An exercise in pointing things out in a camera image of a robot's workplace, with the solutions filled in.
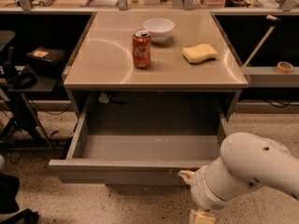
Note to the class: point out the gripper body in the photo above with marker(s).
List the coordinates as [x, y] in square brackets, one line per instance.
[201, 188]

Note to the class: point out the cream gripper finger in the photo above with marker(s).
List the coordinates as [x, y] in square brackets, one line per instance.
[186, 175]

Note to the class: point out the grey top drawer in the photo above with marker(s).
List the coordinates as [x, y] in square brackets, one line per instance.
[143, 139]

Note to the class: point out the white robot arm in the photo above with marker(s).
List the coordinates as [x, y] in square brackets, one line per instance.
[246, 163]

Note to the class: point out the grey drawer cabinet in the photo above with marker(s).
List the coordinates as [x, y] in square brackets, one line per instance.
[104, 67]

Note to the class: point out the grey low shelf right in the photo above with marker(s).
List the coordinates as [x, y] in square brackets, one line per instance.
[270, 77]

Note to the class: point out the yellow sponge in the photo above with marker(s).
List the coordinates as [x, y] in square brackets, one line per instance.
[199, 53]

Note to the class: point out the roll of tape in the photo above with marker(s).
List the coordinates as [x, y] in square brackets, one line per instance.
[284, 68]

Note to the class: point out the red cola can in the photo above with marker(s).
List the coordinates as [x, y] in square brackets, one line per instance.
[141, 48]

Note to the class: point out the white bowl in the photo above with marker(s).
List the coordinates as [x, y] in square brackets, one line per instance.
[159, 29]

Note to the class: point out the black object on floor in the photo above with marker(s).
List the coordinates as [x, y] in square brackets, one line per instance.
[26, 216]

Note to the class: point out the black side table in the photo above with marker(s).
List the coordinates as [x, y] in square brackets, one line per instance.
[24, 115]

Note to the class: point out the black bag on side table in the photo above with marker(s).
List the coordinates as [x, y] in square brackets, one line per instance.
[47, 62]

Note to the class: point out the black headphones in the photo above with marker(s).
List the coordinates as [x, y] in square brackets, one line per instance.
[23, 80]

